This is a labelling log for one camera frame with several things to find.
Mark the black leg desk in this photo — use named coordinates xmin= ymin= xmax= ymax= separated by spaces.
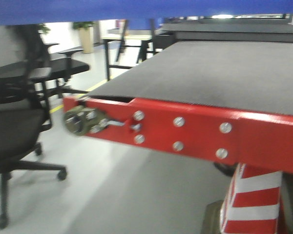
xmin=101 ymin=19 xmax=162 ymax=81

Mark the dark grey conveyor belt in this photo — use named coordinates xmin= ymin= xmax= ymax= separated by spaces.
xmin=89 ymin=41 xmax=293 ymax=116

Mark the potted plant in vase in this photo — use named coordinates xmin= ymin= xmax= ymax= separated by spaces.
xmin=72 ymin=21 xmax=95 ymax=54

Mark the black office chair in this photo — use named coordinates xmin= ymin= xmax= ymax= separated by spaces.
xmin=0 ymin=24 xmax=91 ymax=231

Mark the red white striped leg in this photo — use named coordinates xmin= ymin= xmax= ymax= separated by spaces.
xmin=219 ymin=163 xmax=282 ymax=234

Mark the blue plastic bin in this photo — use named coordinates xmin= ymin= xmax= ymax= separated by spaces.
xmin=0 ymin=0 xmax=293 ymax=25

